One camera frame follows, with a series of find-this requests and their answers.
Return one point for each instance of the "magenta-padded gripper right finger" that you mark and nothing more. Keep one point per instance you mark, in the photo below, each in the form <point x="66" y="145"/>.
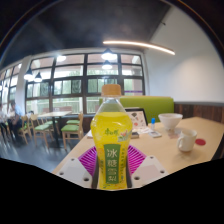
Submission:
<point x="148" y="170"/>

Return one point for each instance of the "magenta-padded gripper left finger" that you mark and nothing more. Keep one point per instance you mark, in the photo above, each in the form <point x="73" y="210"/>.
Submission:
<point x="77" y="171"/>

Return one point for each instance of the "yellow drink bottle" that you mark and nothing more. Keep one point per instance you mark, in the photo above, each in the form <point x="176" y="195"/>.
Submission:
<point x="111" y="133"/>

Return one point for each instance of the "small white flat device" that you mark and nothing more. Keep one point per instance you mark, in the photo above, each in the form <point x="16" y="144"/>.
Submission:
<point x="155" y="134"/>

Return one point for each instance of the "small dark box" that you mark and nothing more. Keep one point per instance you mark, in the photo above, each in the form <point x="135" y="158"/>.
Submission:
<point x="135" y="135"/>

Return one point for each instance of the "white paper sheet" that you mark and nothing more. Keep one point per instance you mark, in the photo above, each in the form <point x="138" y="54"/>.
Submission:
<point x="89" y="134"/>

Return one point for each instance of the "printed leaflet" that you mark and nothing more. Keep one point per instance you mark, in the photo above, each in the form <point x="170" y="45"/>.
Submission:
<point x="143" y="130"/>

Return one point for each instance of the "group of wooden chairs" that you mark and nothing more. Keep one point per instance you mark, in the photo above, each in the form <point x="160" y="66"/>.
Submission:
<point x="71" y="128"/>

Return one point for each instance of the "small blue-capped bottle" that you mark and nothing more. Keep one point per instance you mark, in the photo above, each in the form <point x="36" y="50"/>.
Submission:
<point x="153" y="125"/>

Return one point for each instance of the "white ceramic mug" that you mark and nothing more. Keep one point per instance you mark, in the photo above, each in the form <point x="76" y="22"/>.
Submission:
<point x="186" y="140"/>

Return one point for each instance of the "black-framed picture stand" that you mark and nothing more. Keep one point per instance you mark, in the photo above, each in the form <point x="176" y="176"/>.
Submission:
<point x="137" y="117"/>

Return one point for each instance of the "white bowl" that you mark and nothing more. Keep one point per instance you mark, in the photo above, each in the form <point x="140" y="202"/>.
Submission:
<point x="170" y="120"/>

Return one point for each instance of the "flat round red coaster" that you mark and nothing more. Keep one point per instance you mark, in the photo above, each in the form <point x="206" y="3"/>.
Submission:
<point x="200" y="142"/>

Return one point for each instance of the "wooden dining table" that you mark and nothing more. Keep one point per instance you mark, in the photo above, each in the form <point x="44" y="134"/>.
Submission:
<point x="55" y="114"/>

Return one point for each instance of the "green upholstered bench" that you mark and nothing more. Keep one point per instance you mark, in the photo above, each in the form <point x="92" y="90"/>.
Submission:
<point x="153" y="105"/>

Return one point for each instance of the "person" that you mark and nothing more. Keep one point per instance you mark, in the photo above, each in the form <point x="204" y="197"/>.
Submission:
<point x="16" y="115"/>

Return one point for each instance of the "large black-framed window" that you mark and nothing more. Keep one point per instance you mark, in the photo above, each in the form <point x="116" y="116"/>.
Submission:
<point x="85" y="75"/>

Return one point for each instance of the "group of black pendant lamps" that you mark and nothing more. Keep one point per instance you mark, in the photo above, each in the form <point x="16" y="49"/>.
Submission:
<point x="107" y="55"/>

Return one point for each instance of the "curved ceiling light strip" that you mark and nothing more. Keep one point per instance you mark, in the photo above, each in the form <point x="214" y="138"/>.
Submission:
<point x="140" y="44"/>

